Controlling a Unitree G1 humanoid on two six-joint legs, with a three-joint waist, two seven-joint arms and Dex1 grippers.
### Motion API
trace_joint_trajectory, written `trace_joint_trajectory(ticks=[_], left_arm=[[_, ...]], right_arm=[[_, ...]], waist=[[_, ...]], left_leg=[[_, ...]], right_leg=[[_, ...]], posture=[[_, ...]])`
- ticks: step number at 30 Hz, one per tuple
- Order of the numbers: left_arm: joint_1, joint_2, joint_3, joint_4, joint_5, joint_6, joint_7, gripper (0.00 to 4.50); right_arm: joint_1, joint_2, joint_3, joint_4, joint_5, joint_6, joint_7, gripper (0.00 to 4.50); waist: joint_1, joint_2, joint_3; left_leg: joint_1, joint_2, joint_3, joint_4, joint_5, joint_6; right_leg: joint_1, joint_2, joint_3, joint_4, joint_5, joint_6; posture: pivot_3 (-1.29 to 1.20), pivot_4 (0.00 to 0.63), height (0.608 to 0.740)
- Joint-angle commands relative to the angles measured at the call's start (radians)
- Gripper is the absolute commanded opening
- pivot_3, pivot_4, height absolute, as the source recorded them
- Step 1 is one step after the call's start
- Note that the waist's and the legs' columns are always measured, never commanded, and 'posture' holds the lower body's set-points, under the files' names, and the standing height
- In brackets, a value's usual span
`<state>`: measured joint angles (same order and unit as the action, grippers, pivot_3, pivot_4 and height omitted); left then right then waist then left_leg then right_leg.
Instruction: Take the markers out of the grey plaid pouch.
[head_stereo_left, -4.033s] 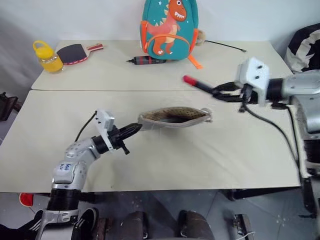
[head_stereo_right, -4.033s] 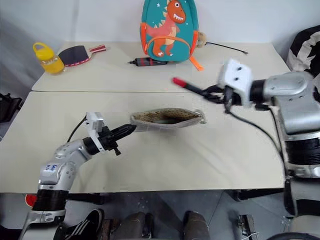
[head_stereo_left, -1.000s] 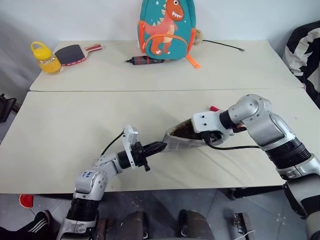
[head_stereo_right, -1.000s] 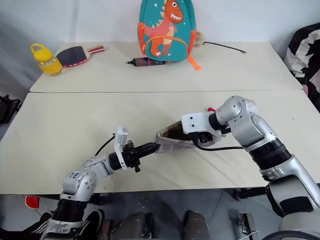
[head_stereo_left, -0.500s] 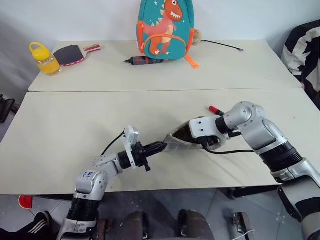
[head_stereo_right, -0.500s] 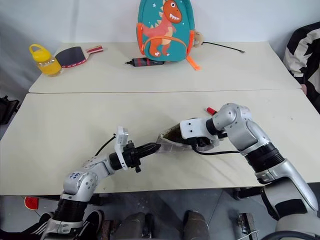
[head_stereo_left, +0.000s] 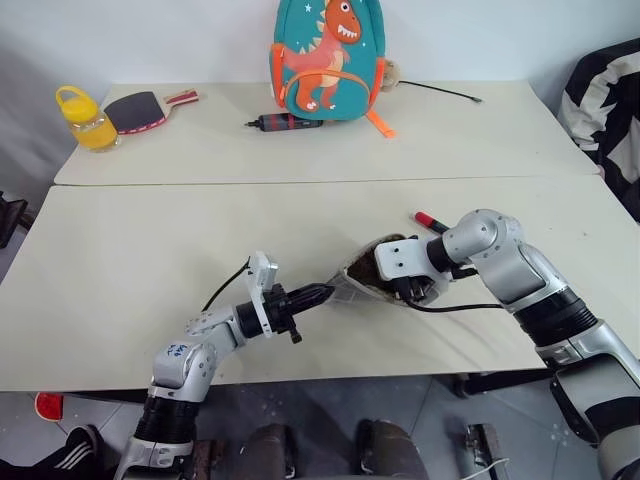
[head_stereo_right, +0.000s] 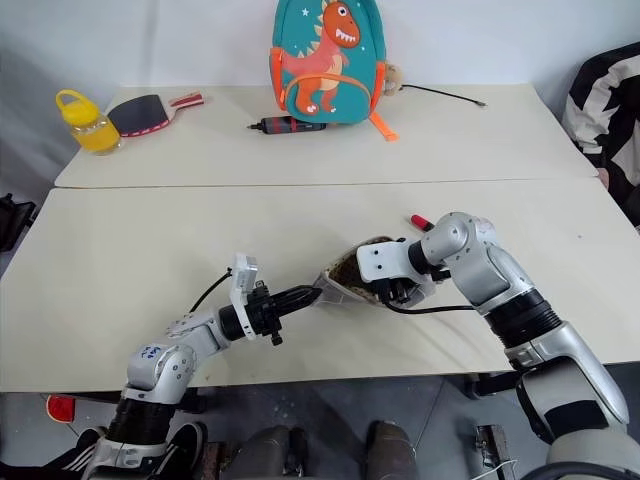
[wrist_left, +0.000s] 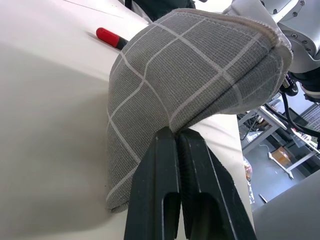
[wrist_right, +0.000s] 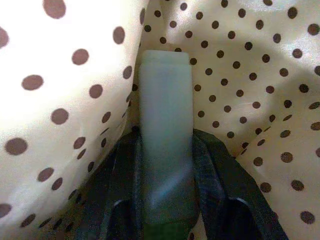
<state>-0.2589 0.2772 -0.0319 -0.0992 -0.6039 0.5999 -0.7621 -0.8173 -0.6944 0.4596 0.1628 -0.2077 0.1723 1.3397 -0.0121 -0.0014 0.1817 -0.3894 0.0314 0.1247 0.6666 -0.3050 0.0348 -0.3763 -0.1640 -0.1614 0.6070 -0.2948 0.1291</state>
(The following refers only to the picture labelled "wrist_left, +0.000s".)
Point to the red capped black marker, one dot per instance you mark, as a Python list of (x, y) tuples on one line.
[(107, 36)]

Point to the black and white jacket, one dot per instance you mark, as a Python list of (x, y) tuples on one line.
[(160, 8)]

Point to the grey checked pouch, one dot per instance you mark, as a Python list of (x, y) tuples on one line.
[(175, 75)]

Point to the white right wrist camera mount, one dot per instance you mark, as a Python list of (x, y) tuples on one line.
[(250, 10)]

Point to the grey rounded robot body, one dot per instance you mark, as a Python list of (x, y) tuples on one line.
[(287, 215)]

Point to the orange box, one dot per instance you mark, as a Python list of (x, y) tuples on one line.
[(282, 155)]

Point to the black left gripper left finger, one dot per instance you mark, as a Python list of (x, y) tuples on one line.
[(152, 187)]

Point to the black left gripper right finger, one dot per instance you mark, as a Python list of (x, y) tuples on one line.
[(212, 195)]

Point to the grey metal frame rack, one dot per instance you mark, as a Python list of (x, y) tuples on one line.
[(272, 132)]

